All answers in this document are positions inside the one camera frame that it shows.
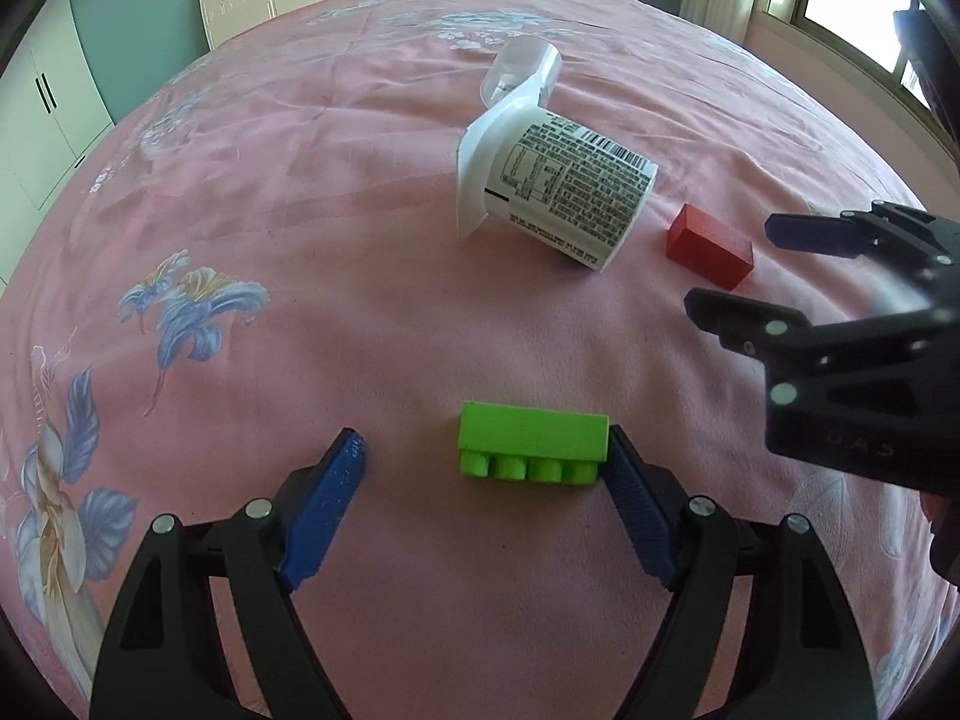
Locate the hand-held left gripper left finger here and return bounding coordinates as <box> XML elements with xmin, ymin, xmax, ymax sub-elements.
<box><xmin>88</xmin><ymin>427</ymin><xmax>368</xmax><ymax>720</ymax></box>

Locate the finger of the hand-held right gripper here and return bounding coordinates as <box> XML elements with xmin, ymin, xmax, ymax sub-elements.
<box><xmin>684</xmin><ymin>287</ymin><xmax>947</xmax><ymax>407</ymax></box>
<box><xmin>763</xmin><ymin>199</ymin><xmax>960</xmax><ymax>302</ymax></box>

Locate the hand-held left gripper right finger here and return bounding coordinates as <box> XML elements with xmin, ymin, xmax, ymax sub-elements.
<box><xmin>598</xmin><ymin>424</ymin><xmax>880</xmax><ymax>720</ymax></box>

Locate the red block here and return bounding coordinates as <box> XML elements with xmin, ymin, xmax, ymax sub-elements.
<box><xmin>666</xmin><ymin>202</ymin><xmax>755</xmax><ymax>291</ymax></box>

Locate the light green toy brick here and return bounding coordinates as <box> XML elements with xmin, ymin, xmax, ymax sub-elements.
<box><xmin>457</xmin><ymin>401</ymin><xmax>610</xmax><ymax>485</ymax></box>

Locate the white labelled cup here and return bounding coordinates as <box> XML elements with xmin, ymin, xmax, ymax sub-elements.
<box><xmin>455</xmin><ymin>82</ymin><xmax>659</xmax><ymax>272</ymax></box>

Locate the pink floral blanket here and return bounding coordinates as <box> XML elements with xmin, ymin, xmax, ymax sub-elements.
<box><xmin>0</xmin><ymin>0</ymin><xmax>960</xmax><ymax>720</ymax></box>

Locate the clear plastic cup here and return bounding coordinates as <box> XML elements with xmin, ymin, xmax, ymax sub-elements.
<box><xmin>480</xmin><ymin>41</ymin><xmax>563</xmax><ymax>113</ymax></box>

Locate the cream wardrobe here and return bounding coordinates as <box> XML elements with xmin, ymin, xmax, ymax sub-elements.
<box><xmin>0</xmin><ymin>0</ymin><xmax>117</xmax><ymax>211</ymax></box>

